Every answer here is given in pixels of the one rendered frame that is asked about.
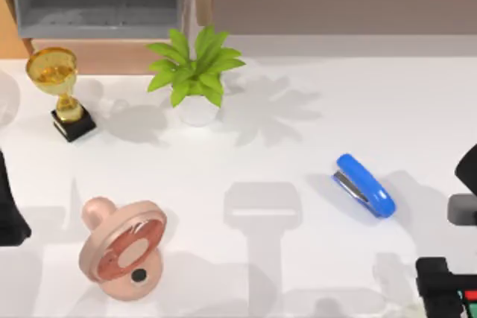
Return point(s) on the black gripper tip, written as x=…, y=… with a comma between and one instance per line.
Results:
x=8, y=213

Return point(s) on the blue stapler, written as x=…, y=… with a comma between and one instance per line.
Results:
x=367, y=185

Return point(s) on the orange wooden stand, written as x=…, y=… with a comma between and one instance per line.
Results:
x=93, y=55

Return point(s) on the green plant in white pot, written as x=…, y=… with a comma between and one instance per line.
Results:
x=195, y=68

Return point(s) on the black device with coloured buttons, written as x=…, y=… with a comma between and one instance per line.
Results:
x=439, y=288

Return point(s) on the grey cabinet with dark inside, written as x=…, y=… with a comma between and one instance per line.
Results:
x=97, y=24

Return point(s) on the brown wooden drawer front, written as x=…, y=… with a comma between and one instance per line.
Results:
x=335, y=10

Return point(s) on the gold trophy on black base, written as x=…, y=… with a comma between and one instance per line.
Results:
x=52, y=70

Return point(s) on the pink desk fan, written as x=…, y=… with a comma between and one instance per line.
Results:
x=130, y=243

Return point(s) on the grey rounded box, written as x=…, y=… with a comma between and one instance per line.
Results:
x=462, y=209

